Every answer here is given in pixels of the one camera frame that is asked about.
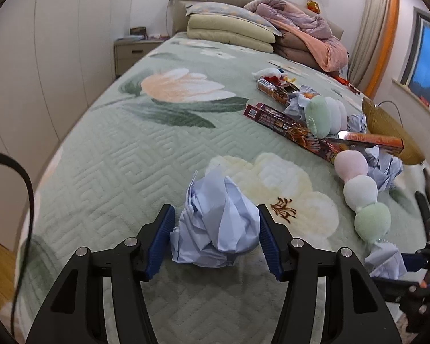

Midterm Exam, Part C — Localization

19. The floral print pillow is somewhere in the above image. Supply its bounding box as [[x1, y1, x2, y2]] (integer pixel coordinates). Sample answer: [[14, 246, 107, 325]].
[[185, 2, 283, 36]]

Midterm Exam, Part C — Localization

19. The beige orange curtain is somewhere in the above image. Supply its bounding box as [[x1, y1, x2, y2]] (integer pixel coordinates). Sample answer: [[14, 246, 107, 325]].
[[347, 0, 400, 99]]

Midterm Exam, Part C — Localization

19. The long orange box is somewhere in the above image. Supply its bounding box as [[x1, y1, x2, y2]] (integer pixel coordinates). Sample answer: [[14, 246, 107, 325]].
[[324, 131, 405, 156]]

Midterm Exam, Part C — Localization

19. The green floral bed blanket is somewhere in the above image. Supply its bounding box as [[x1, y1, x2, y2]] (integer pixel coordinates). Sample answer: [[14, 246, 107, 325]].
[[16, 30, 430, 344]]

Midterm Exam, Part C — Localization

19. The white wardrobe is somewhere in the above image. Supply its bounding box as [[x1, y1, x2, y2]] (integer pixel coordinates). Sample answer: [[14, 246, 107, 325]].
[[0, 0, 137, 255]]

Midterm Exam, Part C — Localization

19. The thin black cable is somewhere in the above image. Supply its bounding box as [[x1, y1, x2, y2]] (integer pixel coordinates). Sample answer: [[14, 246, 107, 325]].
[[374, 99, 404, 126]]

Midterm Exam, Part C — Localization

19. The thick black cable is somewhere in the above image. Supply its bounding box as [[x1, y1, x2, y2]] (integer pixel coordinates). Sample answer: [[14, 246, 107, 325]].
[[0, 149, 35, 339]]

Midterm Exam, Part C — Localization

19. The white plush duck toy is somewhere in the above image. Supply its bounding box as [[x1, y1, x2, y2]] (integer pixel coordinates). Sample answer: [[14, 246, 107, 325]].
[[251, 67, 296, 84]]

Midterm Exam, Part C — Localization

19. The long dark red box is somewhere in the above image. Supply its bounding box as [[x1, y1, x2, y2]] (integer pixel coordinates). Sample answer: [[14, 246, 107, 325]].
[[244, 103, 339, 165]]

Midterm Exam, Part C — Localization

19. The long printed cardboard box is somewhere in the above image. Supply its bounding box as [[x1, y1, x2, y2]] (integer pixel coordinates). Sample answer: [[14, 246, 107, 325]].
[[256, 78, 298, 105]]

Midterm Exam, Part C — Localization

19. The pink quilt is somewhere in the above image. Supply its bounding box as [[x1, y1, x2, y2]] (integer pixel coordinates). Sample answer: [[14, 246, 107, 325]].
[[244, 0, 349, 72]]

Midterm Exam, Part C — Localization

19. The pastel plush dango skewer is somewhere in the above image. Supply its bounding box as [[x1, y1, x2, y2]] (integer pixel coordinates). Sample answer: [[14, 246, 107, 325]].
[[334, 150, 392, 245], [304, 95, 349, 139]]

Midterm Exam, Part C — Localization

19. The cream pillow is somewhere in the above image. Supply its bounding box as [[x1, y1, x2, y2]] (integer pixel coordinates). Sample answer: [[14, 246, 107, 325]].
[[187, 14, 276, 44], [186, 27, 276, 52]]

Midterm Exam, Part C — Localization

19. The dark framed window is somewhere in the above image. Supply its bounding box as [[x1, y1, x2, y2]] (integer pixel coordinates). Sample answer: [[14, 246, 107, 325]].
[[399, 7, 430, 115]]

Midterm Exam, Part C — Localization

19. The orange red small toy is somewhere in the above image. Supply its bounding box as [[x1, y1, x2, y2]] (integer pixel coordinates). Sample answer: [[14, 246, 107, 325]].
[[337, 76, 361, 92]]

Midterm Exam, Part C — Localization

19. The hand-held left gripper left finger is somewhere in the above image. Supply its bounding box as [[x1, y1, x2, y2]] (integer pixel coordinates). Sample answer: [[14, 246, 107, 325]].
[[25, 204, 176, 344]]

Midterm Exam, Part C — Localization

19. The brown bristle hand brush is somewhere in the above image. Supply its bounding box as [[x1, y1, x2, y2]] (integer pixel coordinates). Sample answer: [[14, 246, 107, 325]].
[[414, 167, 430, 242]]

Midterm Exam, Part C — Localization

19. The gold ribbed bowl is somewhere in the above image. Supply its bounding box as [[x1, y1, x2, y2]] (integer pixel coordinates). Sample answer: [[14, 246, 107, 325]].
[[362, 97, 426, 165]]

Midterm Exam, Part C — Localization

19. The beige nightstand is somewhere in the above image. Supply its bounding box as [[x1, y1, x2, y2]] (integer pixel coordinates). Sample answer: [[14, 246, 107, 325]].
[[114, 36, 165, 79]]

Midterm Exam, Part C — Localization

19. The brown folded quilt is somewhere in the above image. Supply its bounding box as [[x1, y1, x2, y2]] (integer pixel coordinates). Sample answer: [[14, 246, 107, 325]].
[[272, 32, 330, 67]]

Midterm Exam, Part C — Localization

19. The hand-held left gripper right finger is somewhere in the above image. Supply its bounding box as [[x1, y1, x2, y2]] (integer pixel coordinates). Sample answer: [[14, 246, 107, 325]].
[[256, 204, 404, 344]]

